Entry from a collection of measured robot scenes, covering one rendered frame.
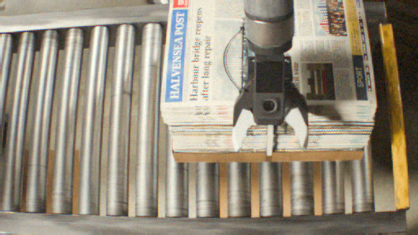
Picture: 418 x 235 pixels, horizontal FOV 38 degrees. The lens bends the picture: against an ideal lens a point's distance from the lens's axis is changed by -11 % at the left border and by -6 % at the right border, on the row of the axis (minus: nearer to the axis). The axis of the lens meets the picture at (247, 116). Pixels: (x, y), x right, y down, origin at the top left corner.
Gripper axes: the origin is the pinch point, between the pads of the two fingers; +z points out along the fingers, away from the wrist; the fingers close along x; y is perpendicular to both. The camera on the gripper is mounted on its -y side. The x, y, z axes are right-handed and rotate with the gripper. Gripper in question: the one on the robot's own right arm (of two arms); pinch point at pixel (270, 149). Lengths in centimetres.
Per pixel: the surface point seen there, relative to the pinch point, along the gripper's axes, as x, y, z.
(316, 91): -7.9, 7.2, -6.7
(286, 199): -6, 73, 77
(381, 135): -40, 91, 65
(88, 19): 42, 46, -3
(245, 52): 4.2, 14.5, -10.4
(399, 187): -27.0, 12.1, 20.0
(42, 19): 55, 47, -4
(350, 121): -14.3, 7.3, -0.5
